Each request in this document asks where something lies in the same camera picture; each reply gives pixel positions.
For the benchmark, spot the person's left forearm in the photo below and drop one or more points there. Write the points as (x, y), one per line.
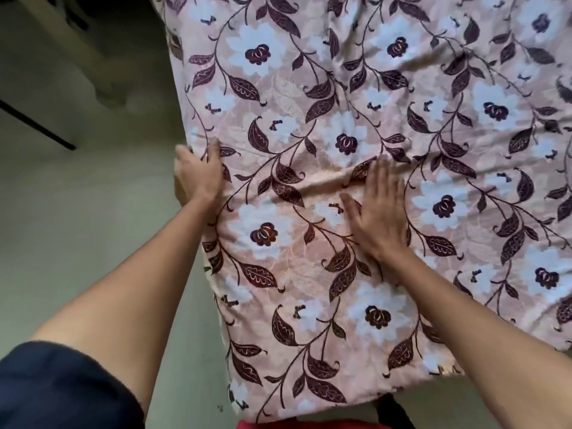
(129, 299)

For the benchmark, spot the person's right hand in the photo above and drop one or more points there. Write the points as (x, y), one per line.
(382, 214)

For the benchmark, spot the pink floral bed sheet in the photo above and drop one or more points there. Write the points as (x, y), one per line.
(357, 107)

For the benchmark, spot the person's black trousers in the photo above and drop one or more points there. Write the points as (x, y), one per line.
(395, 413)

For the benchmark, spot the person's left hand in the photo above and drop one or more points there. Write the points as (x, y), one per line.
(199, 178)

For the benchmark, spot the person's pink garment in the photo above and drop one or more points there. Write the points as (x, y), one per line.
(313, 425)

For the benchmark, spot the brown chair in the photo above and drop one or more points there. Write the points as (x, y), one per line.
(40, 125)

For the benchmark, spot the person's right forearm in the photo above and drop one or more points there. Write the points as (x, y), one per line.
(482, 344)

